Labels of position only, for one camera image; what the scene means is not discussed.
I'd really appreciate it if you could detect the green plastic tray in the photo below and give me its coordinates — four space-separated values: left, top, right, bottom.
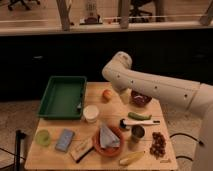
38 76 87 120

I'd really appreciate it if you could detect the metal cup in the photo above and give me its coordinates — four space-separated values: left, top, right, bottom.
131 125 145 143

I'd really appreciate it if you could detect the dark red bowl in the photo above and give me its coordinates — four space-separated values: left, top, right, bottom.
131 91 152 107

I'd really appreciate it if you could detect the black cable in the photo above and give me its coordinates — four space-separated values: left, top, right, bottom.
169 132 205 161

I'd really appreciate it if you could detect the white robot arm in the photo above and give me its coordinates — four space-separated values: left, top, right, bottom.
102 51 213 171

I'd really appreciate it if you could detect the small grey object in tray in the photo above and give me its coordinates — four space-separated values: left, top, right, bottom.
77 103 82 110

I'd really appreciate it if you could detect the black office chair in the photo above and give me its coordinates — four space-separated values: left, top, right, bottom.
7 0 41 11
129 0 166 24

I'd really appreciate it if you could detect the black stand pole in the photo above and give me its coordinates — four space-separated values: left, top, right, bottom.
14 130 26 171

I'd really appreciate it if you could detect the bunch of dark grapes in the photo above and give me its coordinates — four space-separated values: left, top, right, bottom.
150 132 166 159

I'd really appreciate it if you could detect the white handled brush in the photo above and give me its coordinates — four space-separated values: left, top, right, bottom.
120 119 160 129

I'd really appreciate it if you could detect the black office chair left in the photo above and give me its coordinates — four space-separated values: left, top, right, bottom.
7 0 41 11

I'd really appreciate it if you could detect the orange plate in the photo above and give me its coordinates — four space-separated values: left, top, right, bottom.
92 124 124 157

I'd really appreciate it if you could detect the green plastic cup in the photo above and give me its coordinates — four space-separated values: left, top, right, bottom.
35 130 51 146

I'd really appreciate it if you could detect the grey folded cloth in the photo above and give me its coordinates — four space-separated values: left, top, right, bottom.
100 124 120 148

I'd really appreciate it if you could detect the white paper cup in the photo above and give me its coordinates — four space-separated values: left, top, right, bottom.
83 105 99 123

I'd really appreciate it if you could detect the green cucumber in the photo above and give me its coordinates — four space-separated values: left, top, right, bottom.
128 112 152 121

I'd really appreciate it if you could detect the wooden block eraser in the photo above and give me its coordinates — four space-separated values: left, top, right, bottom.
70 138 93 163

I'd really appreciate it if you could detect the orange apple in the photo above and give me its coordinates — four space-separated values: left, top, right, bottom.
102 89 113 101

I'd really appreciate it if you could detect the blue sponge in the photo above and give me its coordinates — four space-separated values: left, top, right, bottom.
55 129 75 152

